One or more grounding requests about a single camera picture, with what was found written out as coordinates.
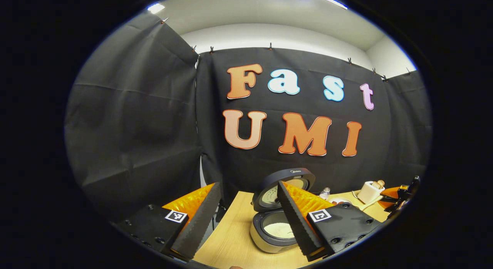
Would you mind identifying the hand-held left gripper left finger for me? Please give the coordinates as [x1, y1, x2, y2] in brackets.
[116, 182, 222, 262]

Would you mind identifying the white toaster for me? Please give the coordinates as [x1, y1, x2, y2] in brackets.
[357, 181, 385, 205]

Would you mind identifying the white rice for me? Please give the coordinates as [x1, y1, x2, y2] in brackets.
[264, 222, 295, 239]

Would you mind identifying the black backdrop cloth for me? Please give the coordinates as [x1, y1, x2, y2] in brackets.
[65, 11, 432, 223]

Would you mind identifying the dark grey rice cooker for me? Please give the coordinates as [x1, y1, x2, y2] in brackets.
[250, 168, 315, 254]

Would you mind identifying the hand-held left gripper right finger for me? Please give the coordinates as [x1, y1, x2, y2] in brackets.
[277, 180, 386, 262]

